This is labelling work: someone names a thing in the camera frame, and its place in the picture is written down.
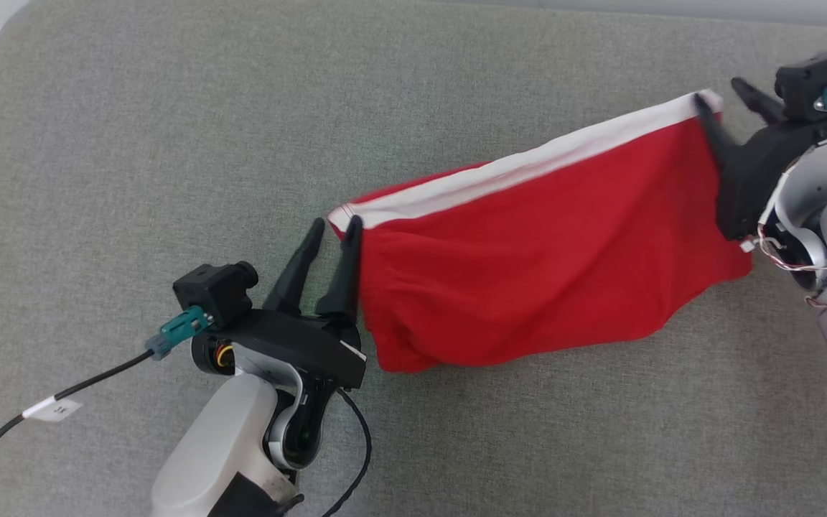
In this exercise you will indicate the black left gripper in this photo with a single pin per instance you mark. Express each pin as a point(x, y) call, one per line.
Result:
point(306, 341)

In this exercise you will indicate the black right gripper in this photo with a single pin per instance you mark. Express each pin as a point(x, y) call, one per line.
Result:
point(751, 179)

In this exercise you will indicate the red shorts with white stripe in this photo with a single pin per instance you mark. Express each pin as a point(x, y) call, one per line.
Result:
point(543, 258)

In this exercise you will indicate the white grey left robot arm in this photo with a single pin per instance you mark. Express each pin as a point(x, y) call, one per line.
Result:
point(220, 438)

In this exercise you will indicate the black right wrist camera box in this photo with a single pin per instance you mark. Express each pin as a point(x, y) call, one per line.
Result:
point(812, 82)

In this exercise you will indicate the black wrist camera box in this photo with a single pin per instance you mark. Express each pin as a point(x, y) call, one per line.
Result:
point(812, 82)
point(212, 291)

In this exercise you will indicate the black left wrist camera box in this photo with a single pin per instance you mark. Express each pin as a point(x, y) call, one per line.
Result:
point(212, 291)

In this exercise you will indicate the teal left camera connector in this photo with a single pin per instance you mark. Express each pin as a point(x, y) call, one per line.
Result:
point(180, 330)

